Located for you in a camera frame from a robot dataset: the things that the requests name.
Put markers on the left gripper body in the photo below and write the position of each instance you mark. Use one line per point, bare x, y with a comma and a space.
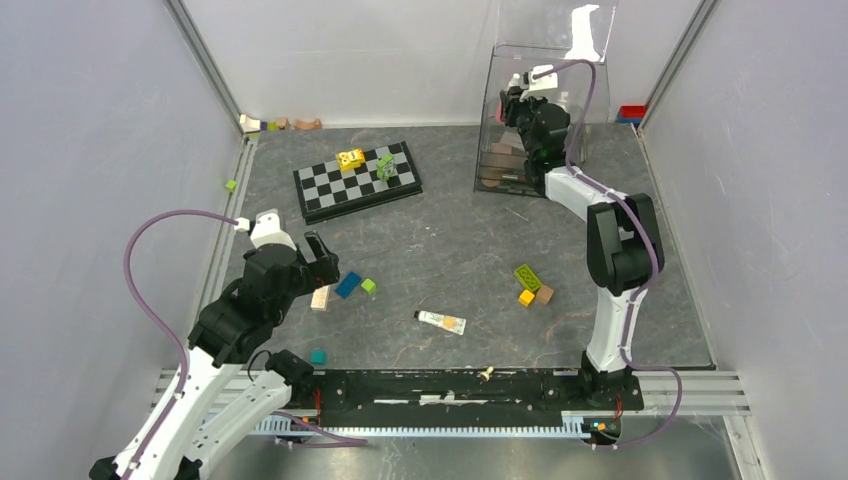
307, 273

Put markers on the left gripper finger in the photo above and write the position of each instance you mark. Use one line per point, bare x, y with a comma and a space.
323, 255
326, 272

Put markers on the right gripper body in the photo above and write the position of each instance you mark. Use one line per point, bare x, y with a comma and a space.
520, 111

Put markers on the blue block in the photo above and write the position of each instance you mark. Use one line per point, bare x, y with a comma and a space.
348, 284

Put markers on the cream wooden block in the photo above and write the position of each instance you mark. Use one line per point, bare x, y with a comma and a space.
320, 299

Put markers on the clear acrylic makeup organizer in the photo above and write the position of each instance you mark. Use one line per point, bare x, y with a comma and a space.
572, 36

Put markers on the white cream tube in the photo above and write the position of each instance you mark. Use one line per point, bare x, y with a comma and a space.
448, 323

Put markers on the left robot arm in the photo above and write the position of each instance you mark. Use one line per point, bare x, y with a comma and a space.
179, 440

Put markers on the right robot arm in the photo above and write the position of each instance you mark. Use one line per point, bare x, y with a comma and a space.
623, 247

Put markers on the small green cube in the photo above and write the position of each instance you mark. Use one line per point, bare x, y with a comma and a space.
369, 286

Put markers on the black white chessboard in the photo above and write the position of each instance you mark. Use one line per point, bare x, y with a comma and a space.
326, 192

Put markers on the teal cube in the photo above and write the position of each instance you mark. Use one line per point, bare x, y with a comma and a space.
318, 357

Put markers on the yellow toy block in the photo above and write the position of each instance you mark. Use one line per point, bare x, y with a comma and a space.
350, 159

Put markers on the red blue bricks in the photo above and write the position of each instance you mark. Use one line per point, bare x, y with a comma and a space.
631, 114

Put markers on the green toy block on chessboard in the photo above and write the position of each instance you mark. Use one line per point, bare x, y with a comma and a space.
385, 167

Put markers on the wooden blocks in corner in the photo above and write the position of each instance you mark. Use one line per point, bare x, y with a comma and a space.
251, 125

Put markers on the green lego brick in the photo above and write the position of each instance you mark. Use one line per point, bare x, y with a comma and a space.
527, 278

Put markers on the brown wooden cube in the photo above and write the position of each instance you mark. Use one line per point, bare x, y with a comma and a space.
544, 294

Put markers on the yellow cube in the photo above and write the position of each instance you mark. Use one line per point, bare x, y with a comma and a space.
526, 298

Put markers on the white chess pawn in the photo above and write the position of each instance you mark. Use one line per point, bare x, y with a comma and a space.
485, 375

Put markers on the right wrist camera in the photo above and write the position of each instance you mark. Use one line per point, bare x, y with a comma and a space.
538, 82

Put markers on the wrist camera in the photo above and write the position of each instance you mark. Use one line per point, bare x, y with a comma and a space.
538, 82
267, 228

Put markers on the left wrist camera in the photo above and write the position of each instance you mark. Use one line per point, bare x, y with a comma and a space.
267, 228

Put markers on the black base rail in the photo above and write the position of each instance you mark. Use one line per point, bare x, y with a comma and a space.
458, 398

